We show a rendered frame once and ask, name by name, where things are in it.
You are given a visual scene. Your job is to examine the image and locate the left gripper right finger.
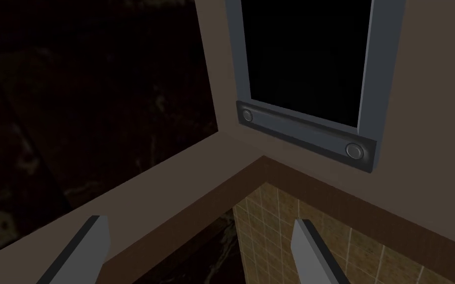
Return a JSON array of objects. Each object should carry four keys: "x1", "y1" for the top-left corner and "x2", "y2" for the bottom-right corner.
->
[{"x1": 290, "y1": 218, "x2": 352, "y2": 284}]

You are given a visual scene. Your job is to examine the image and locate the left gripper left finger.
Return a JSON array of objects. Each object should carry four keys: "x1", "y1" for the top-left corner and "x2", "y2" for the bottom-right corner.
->
[{"x1": 36, "y1": 214, "x2": 112, "y2": 284}]

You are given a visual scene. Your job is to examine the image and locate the grey framed window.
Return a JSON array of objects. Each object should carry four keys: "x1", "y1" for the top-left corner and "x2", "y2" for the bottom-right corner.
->
[{"x1": 224, "y1": 0, "x2": 408, "y2": 174}]

